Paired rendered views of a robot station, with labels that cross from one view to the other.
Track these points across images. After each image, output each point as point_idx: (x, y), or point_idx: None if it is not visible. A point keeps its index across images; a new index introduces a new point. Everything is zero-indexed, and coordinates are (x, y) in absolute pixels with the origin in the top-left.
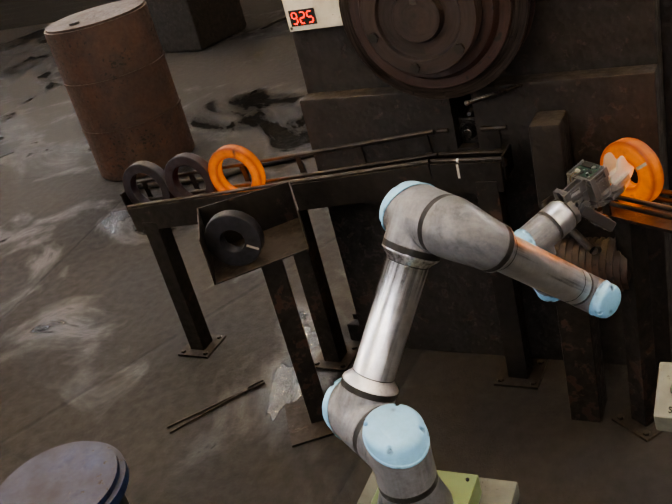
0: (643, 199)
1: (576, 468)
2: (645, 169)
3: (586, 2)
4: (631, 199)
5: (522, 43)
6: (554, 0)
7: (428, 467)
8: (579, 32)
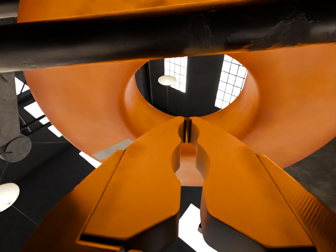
0: (55, 6)
1: None
2: (93, 144)
3: (298, 173)
4: (64, 65)
5: None
6: (333, 196)
7: None
8: (328, 159)
